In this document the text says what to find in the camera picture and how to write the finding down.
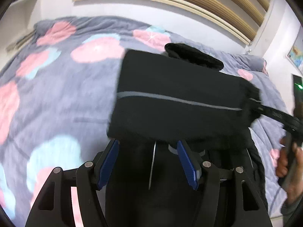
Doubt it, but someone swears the person's right hand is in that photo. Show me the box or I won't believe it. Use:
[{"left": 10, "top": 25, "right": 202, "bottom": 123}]
[{"left": 276, "top": 137, "right": 303, "bottom": 205}]

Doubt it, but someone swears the black jacket with grey stripe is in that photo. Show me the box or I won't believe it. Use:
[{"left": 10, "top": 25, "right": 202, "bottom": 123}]
[{"left": 105, "top": 43, "right": 269, "bottom": 227}]

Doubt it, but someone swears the grey blanket with pink print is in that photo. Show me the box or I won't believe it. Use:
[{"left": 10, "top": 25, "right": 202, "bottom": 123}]
[{"left": 0, "top": 16, "right": 293, "bottom": 220}]

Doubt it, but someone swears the person's right forearm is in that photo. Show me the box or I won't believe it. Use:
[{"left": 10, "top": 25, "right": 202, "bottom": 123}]
[{"left": 280, "top": 194, "right": 303, "bottom": 227}]

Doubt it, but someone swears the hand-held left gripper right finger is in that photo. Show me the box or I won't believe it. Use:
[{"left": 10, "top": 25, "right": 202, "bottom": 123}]
[{"left": 176, "top": 140, "right": 273, "bottom": 227}]

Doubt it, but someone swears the wooden slatted headboard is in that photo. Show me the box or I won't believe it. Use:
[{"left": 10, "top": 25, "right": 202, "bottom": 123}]
[{"left": 73, "top": 0, "right": 274, "bottom": 45}]

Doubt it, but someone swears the wall poster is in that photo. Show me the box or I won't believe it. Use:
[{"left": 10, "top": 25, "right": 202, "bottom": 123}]
[{"left": 286, "top": 32, "right": 303, "bottom": 76}]

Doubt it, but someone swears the white shelf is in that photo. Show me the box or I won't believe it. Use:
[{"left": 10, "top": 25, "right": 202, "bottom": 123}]
[{"left": 3, "top": 0, "right": 41, "bottom": 52}]

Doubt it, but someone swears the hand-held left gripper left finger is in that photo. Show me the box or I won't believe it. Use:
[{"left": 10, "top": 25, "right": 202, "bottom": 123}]
[{"left": 25, "top": 139, "right": 120, "bottom": 227}]

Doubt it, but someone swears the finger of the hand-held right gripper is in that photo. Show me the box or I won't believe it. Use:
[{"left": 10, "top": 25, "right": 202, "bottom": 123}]
[{"left": 246, "top": 98, "right": 298, "bottom": 133}]

